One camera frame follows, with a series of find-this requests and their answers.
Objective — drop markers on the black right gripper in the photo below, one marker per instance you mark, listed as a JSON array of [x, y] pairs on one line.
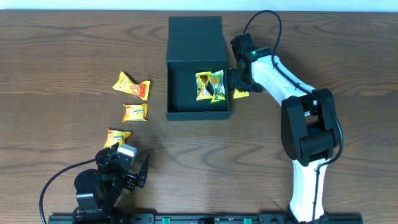
[[232, 78]]

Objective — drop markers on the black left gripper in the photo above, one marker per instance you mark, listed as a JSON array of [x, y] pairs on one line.
[[132, 182]]

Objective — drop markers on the yellow chocolate wafer packet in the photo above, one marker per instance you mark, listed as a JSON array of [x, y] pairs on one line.
[[240, 94]]

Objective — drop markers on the green yellow snack packet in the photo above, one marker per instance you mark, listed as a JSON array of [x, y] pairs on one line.
[[216, 80]]

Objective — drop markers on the yellow chocolate snack packet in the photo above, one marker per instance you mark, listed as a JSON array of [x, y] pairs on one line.
[[202, 84]]

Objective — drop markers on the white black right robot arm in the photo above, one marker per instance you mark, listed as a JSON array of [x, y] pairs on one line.
[[309, 127]]

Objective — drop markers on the yellow biscuit packet near gripper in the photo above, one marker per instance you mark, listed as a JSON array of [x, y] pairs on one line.
[[116, 136]]

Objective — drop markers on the dark green open box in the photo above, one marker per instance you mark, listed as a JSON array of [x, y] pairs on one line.
[[195, 44]]

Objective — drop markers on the yellow biscuit snack packet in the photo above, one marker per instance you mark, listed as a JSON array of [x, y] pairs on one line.
[[135, 112]]

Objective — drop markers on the yellow orange snack packet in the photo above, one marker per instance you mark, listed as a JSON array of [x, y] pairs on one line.
[[126, 85]]

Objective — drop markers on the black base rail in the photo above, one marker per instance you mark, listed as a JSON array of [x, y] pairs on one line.
[[263, 218]]

